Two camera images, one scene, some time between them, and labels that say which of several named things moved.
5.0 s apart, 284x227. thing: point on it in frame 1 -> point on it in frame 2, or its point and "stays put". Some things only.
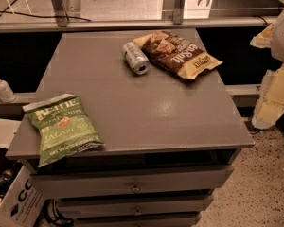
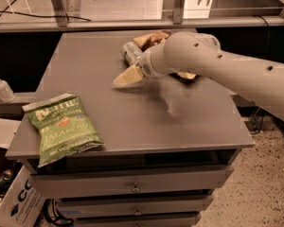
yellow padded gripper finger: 276,94 -> 152,65
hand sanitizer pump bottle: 3,89 stays put
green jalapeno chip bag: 62,128 stays put
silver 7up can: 134,58 stays put
